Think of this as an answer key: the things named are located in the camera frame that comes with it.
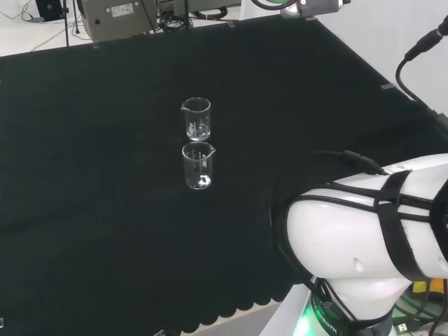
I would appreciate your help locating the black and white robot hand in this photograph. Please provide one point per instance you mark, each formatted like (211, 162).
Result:
(315, 8)

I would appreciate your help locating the clear glass beaker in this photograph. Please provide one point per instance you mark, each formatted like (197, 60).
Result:
(196, 131)
(198, 178)

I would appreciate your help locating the clear tape piece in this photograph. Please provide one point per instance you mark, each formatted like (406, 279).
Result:
(387, 86)
(231, 24)

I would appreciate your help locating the black stand pole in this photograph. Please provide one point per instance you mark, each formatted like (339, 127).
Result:
(189, 14)

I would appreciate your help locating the grey equipment box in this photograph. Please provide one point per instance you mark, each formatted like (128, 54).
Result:
(119, 15)

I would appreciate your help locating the black tripod leg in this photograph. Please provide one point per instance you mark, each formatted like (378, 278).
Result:
(76, 19)

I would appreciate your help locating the blue tripod leg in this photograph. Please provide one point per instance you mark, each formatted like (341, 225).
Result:
(66, 24)

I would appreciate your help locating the black laptop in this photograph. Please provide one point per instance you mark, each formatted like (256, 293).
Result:
(49, 10)

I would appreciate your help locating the black bench cloth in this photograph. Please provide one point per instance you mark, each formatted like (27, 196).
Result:
(105, 210)

